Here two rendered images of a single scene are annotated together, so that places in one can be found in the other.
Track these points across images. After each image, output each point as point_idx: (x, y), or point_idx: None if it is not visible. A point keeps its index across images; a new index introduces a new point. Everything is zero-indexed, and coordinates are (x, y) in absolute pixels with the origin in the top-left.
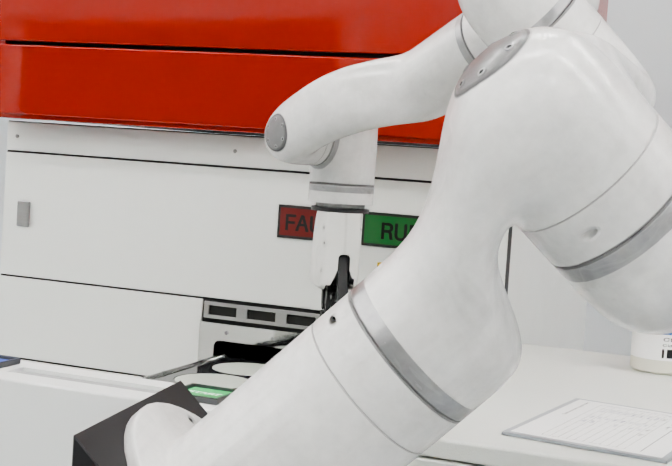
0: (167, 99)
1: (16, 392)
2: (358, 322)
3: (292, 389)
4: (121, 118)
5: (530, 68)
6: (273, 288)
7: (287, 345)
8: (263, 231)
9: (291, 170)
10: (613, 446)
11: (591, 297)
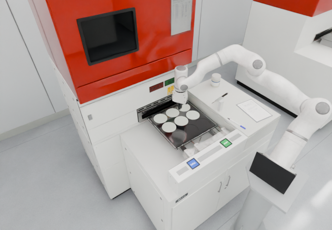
0: (128, 81)
1: (208, 164)
2: (304, 140)
3: (298, 150)
4: (118, 89)
5: (331, 109)
6: (149, 100)
7: (291, 145)
8: (146, 93)
9: (150, 80)
10: (265, 116)
11: None
